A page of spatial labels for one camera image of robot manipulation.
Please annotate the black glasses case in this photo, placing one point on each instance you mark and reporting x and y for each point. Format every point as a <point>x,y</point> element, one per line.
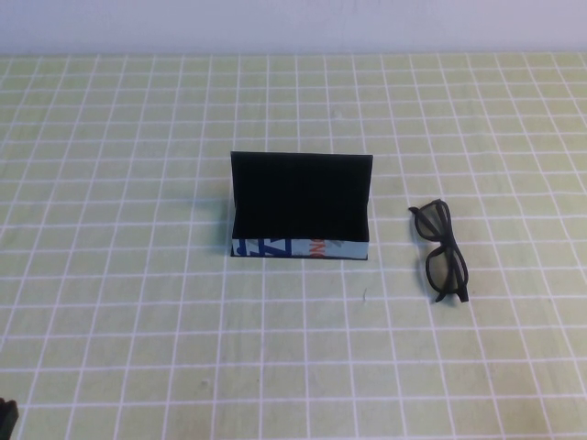
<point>298,201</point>

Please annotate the black framed glasses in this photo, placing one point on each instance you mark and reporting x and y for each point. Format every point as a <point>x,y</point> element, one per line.
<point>451,240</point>

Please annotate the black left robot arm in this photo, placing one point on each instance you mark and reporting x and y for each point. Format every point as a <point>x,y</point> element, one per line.
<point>7,419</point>

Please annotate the green white-checked tablecloth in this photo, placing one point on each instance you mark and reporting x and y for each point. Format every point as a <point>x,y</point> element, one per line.
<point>183,357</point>

